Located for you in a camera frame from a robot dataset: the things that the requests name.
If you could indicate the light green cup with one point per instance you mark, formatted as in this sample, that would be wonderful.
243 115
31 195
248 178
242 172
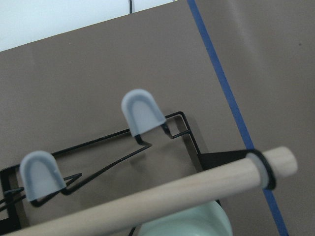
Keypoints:
204 220

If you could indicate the black wire cup rack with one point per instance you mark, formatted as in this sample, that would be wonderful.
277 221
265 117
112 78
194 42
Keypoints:
38 178

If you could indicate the wooden rack handle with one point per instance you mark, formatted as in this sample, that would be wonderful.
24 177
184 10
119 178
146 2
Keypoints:
175 196

